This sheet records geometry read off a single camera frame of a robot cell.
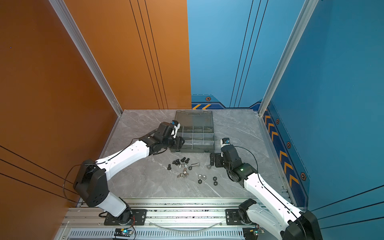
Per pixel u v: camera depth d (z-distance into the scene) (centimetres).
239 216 64
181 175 87
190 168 89
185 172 87
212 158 73
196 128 109
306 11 71
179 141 76
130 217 70
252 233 70
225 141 71
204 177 86
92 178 47
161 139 65
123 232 71
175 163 92
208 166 89
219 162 72
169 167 90
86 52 85
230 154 59
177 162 92
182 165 90
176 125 78
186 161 92
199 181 85
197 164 91
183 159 94
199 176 86
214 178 86
